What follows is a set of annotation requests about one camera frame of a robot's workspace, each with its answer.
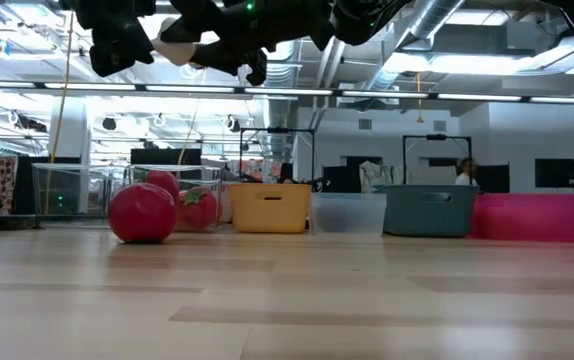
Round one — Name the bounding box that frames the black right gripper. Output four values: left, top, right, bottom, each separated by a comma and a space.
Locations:
158, 0, 336, 87

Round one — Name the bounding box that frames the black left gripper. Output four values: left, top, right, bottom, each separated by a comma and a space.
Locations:
59, 0, 158, 79

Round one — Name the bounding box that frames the white garlic bulb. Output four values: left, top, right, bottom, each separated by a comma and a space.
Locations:
150, 17, 199, 67

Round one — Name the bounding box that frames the red tomato with green stem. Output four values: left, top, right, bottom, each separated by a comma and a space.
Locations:
145, 169, 181, 201

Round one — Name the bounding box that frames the plain red tomato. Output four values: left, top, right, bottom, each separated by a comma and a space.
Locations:
107, 182, 178, 245

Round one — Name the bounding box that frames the red-orange tomato with green stem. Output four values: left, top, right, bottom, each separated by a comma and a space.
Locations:
175, 186, 219, 232

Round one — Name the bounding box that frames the black overhead light bar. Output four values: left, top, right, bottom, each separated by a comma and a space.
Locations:
0, 79, 574, 106

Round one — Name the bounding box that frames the black monitor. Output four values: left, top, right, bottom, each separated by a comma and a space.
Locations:
322, 164, 363, 194
130, 148, 203, 167
475, 164, 511, 194
535, 158, 574, 189

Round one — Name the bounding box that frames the clear plastic bin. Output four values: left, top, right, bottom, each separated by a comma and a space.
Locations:
30, 162, 131, 230
125, 163, 224, 234

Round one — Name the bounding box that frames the yellow plastic bin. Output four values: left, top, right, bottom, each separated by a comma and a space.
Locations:
228, 182, 313, 235

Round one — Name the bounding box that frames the white bag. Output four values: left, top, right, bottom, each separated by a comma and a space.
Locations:
359, 160, 403, 194

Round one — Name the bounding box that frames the frosted translucent plastic bin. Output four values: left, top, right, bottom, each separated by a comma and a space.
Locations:
309, 192, 388, 236

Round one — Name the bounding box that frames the teal plastic bin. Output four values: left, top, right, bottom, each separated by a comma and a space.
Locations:
375, 184, 480, 238

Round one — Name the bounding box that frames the person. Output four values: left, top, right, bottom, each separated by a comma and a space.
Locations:
454, 157, 479, 187

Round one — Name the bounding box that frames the red plastic bin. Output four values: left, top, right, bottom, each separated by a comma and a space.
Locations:
470, 193, 574, 244

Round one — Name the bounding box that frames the yellow power cable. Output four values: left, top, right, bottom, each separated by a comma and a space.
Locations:
44, 9, 77, 216

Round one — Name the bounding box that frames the silver ventilation duct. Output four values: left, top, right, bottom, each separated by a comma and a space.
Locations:
256, 39, 301, 161
366, 0, 468, 91

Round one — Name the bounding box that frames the black station frame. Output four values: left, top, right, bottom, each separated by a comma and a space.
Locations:
239, 127, 317, 187
402, 133, 473, 187

